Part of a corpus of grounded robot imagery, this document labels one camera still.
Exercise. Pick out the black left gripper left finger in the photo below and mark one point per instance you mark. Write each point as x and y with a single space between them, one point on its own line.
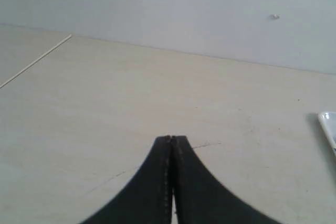
147 197

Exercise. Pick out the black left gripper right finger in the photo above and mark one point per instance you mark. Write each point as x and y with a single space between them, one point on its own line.
200 197

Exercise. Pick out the thin metal skewer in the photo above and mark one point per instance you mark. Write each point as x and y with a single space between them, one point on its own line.
35 61

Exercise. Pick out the white rectangular plastic tray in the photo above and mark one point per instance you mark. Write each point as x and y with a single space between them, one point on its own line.
327 121

